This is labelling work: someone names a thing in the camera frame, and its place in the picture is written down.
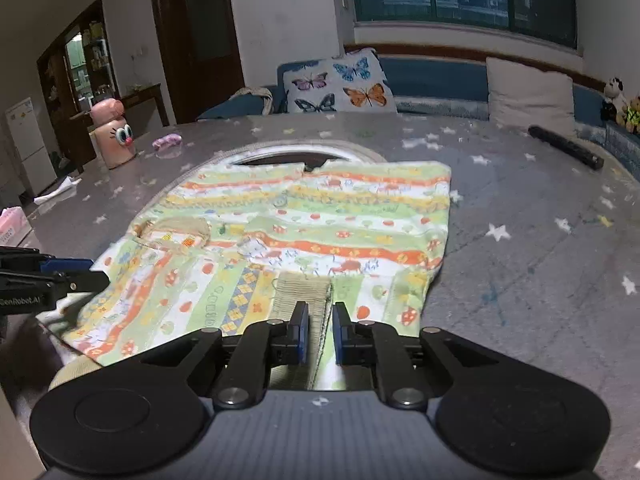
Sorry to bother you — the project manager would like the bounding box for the green patterned child shirt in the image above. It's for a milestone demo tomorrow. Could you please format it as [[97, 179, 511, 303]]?
[[41, 160, 451, 389]]

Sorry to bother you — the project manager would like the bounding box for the pink tissue pack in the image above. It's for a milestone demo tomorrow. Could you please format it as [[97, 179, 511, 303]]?
[[0, 206, 32, 247]]

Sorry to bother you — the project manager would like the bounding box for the white paper sheet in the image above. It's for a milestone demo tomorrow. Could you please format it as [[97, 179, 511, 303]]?
[[34, 177, 81, 205]]

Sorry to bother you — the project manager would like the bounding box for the white refrigerator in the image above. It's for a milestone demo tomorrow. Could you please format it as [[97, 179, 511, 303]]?
[[6, 98, 56, 196]]

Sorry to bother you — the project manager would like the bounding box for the pink cartoon water bottle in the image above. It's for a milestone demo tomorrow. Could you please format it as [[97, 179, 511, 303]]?
[[90, 98, 136, 169]]

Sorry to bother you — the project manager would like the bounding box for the pink hair scrunchie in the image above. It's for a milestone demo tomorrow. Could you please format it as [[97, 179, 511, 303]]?
[[152, 132, 182, 152]]

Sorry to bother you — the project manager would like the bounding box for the round built-in induction cooker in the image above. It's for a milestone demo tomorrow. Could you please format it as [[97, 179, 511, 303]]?
[[212, 140, 386, 169]]

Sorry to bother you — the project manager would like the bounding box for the dark wooden cabinet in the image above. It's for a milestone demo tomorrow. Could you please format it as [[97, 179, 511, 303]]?
[[37, 0, 119, 170]]

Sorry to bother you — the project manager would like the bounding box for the beige cloth on sofa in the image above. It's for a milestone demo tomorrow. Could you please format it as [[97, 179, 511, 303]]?
[[229, 87, 274, 116]]

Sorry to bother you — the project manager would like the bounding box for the black remote control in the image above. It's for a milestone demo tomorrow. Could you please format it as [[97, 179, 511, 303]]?
[[528, 126, 604, 170]]

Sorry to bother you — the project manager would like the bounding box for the butterfly print pillow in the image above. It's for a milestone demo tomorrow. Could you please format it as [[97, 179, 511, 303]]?
[[282, 48, 397, 114]]

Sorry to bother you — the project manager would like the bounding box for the blue sofa bench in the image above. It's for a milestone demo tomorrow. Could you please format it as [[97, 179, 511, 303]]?
[[196, 54, 640, 181]]

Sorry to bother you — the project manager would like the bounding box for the beige cushion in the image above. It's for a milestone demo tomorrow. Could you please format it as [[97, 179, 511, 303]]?
[[486, 58, 575, 138]]

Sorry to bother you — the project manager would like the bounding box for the dark wooden door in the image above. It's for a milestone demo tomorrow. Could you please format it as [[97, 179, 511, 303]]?
[[152, 0, 244, 124]]

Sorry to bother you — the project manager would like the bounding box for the bear plush toy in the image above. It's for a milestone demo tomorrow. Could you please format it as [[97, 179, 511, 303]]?
[[616, 96, 640, 134]]

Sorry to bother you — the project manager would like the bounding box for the panda plush toy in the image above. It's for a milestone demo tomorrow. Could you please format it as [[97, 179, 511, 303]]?
[[600, 77, 627, 122]]

